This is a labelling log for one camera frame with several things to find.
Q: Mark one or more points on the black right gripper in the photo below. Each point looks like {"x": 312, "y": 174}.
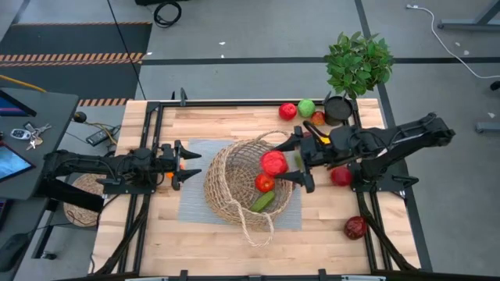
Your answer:
{"x": 320, "y": 152}

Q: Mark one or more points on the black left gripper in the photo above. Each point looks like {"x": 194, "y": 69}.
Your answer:
{"x": 166, "y": 164}

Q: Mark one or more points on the red tomato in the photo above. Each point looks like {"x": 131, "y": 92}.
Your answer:
{"x": 265, "y": 182}

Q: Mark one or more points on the bright red apple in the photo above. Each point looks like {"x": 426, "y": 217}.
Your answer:
{"x": 288, "y": 111}

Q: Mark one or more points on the green apple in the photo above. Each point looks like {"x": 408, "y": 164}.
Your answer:
{"x": 306, "y": 108}

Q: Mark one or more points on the green cucumber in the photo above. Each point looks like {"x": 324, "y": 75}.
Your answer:
{"x": 262, "y": 201}

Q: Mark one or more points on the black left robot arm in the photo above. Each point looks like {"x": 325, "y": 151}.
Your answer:
{"x": 97, "y": 166}

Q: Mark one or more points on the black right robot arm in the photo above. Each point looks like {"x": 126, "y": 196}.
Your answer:
{"x": 410, "y": 136}

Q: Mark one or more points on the small orange fruit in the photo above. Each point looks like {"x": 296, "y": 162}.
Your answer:
{"x": 170, "y": 175}

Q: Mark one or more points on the grey woven placemat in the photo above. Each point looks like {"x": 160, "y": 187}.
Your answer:
{"x": 191, "y": 203}

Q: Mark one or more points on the red round fruit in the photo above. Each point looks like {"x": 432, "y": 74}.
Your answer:
{"x": 341, "y": 176}

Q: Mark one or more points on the small red yellow apple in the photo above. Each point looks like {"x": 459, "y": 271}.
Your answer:
{"x": 318, "y": 118}

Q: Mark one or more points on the black power adapter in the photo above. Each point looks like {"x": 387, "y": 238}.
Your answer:
{"x": 99, "y": 136}

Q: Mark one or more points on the green plant in black pot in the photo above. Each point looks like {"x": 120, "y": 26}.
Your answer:
{"x": 357, "y": 64}

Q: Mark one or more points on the round woven mat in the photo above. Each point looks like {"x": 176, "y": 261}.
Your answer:
{"x": 82, "y": 216}

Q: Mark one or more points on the dark grey side desk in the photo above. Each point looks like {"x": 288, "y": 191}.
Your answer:
{"x": 47, "y": 117}

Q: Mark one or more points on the key bunch with fob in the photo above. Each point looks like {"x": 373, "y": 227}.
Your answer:
{"x": 20, "y": 134}

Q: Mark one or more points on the black hazard-striped floor mat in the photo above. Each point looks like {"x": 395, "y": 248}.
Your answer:
{"x": 70, "y": 39}

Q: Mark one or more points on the black-framed display screen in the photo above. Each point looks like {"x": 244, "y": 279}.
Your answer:
{"x": 11, "y": 162}
{"x": 11, "y": 107}

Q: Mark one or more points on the grey metal table foot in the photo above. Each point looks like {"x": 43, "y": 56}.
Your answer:
{"x": 488, "y": 127}

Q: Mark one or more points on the black aluminium table frame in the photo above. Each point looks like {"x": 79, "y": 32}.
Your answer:
{"x": 234, "y": 103}

